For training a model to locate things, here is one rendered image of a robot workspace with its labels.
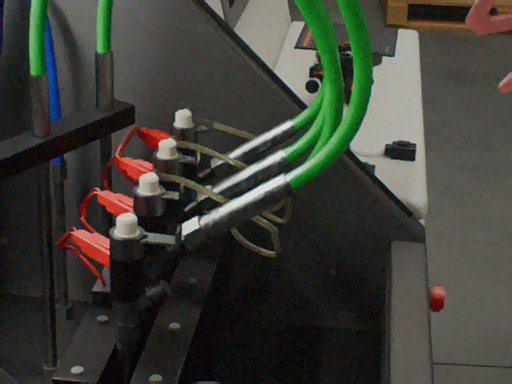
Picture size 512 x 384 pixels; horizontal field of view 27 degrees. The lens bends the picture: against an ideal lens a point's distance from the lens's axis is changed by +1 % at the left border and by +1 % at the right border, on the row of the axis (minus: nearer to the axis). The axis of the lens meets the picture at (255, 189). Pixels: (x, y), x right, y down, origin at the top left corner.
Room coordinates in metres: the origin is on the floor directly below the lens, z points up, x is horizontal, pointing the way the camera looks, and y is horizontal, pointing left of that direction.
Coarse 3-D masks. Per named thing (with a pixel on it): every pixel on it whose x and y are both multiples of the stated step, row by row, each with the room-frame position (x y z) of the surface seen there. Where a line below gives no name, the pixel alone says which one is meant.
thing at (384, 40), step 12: (336, 24) 1.75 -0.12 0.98; (300, 36) 1.67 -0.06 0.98; (312, 36) 1.67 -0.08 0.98; (336, 36) 1.67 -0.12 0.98; (348, 36) 1.68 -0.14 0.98; (372, 36) 1.68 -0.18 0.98; (384, 36) 1.69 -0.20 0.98; (396, 36) 1.69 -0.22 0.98; (300, 48) 1.60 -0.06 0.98; (312, 48) 1.60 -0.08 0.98; (372, 48) 1.62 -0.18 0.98; (384, 48) 1.62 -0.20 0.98
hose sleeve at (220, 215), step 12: (276, 180) 0.72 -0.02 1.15; (252, 192) 0.72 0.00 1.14; (264, 192) 0.71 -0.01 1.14; (276, 192) 0.71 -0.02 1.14; (288, 192) 0.71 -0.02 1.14; (228, 204) 0.72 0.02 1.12; (240, 204) 0.72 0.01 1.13; (252, 204) 0.71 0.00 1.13; (264, 204) 0.71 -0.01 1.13; (204, 216) 0.72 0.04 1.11; (216, 216) 0.72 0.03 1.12; (228, 216) 0.72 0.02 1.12; (240, 216) 0.72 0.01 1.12; (204, 228) 0.72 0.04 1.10; (216, 228) 0.72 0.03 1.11
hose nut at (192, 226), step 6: (198, 216) 0.73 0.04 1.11; (186, 222) 0.73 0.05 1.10; (192, 222) 0.72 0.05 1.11; (198, 222) 0.72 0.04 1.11; (186, 228) 0.72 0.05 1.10; (192, 228) 0.72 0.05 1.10; (198, 228) 0.72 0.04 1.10; (186, 234) 0.72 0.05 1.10; (192, 234) 0.72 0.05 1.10; (198, 234) 0.72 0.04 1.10; (204, 234) 0.72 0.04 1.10; (192, 240) 0.72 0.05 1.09; (198, 240) 0.72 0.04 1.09; (204, 240) 0.72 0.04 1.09
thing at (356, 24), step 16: (352, 0) 0.71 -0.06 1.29; (352, 16) 0.71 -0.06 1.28; (352, 32) 0.71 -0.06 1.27; (368, 32) 0.71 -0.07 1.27; (352, 48) 0.71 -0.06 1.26; (368, 48) 0.71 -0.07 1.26; (368, 64) 0.71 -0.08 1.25; (368, 80) 0.71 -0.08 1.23; (352, 96) 0.71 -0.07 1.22; (368, 96) 0.71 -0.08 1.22; (352, 112) 0.71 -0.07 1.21; (352, 128) 0.71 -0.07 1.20; (336, 144) 0.71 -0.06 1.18; (320, 160) 0.71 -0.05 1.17; (288, 176) 0.72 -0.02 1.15; (304, 176) 0.71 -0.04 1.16
